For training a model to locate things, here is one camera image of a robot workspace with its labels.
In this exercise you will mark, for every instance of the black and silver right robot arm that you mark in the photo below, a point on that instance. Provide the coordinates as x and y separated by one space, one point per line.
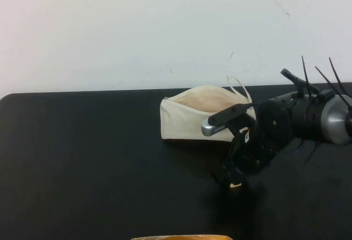
302 119

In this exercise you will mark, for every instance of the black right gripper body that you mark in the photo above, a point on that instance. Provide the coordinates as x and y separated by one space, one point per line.
254 158

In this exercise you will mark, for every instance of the orange yellow flat object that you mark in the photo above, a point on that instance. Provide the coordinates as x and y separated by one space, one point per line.
178 237

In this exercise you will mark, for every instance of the cream fabric pencil case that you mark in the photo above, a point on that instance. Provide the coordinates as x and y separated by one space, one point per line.
181 121

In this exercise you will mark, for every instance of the small cream eraser with barcode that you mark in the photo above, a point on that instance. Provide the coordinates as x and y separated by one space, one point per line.
236 185

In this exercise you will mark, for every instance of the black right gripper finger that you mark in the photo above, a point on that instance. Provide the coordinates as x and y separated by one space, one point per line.
220 175
238 176

